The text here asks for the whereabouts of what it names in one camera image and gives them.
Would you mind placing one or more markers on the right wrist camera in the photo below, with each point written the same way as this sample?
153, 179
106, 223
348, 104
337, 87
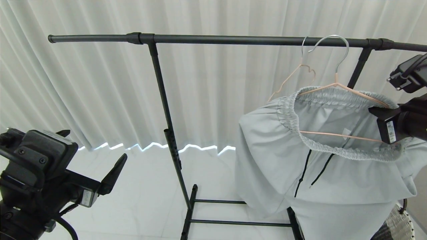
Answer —
410, 75

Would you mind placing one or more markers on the black clothes rack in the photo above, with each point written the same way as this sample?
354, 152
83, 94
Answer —
160, 76

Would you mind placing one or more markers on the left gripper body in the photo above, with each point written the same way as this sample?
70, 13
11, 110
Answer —
80, 191

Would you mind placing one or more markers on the pale grey shorts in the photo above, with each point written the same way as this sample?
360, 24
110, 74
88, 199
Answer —
267, 150

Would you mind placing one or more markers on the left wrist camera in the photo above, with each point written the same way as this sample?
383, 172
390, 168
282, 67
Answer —
50, 150

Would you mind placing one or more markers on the white curtain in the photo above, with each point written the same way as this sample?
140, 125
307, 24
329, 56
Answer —
83, 83

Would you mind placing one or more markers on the pink clothes hanger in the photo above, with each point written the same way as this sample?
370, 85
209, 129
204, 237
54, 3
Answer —
336, 80
287, 81

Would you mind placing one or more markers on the white laundry basket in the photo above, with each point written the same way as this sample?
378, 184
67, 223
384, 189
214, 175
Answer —
397, 226

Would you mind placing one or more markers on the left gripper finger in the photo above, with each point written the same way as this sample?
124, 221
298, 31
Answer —
63, 133
111, 176

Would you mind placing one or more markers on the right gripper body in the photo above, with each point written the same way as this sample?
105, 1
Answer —
407, 120

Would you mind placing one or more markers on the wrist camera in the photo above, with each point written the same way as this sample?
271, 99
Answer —
410, 75
50, 150

